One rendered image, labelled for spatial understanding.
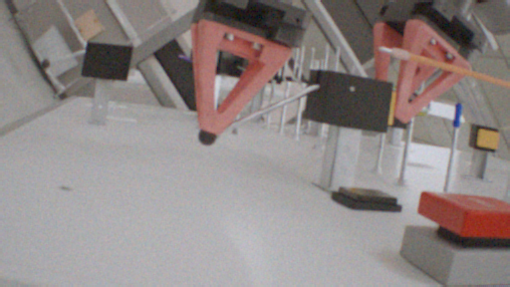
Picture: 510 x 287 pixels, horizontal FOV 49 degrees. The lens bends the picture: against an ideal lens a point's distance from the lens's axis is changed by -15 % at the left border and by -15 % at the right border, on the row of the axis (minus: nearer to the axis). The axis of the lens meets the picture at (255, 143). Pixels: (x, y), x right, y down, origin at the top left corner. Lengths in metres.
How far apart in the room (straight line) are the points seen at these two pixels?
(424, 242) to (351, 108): 0.21
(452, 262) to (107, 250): 0.14
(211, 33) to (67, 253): 0.24
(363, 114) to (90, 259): 0.30
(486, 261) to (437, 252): 0.02
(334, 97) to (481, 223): 0.23
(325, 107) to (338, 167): 0.05
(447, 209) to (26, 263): 0.18
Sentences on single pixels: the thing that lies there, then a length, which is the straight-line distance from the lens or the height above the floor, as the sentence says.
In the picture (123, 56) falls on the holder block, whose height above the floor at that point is 1.00.
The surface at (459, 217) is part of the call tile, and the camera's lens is 0.26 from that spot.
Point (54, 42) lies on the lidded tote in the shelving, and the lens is 7.41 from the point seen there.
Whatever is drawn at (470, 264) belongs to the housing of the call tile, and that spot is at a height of 1.07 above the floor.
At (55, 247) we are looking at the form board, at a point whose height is 0.94.
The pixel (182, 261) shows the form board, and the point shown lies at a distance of 0.24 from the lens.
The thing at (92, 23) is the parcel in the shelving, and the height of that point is 0.88.
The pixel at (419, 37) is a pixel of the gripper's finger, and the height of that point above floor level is 1.20.
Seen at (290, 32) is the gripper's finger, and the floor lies 1.10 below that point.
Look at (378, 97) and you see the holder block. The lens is 0.48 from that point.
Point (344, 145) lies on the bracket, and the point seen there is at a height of 1.10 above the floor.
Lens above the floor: 1.00
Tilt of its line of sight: 5 degrees up
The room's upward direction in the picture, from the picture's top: 56 degrees clockwise
